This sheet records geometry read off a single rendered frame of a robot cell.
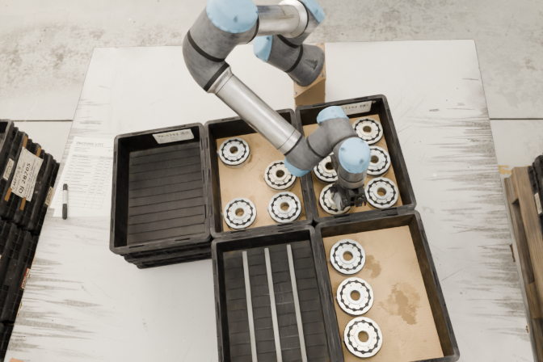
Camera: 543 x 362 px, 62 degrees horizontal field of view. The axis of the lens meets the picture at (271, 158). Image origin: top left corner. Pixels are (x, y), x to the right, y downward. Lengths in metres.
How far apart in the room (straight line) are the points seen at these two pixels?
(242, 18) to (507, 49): 2.13
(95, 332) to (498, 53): 2.48
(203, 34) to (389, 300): 0.88
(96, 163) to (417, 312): 1.23
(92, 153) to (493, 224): 1.45
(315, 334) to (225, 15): 0.88
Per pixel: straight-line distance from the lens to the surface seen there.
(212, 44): 1.14
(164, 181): 1.56
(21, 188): 2.34
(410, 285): 1.40
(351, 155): 1.10
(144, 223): 1.53
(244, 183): 1.49
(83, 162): 1.87
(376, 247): 1.41
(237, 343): 1.37
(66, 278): 1.73
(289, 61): 1.56
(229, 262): 1.41
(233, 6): 1.12
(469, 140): 1.77
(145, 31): 3.16
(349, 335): 1.33
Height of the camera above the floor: 2.18
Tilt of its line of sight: 63 degrees down
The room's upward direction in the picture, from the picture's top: 12 degrees counter-clockwise
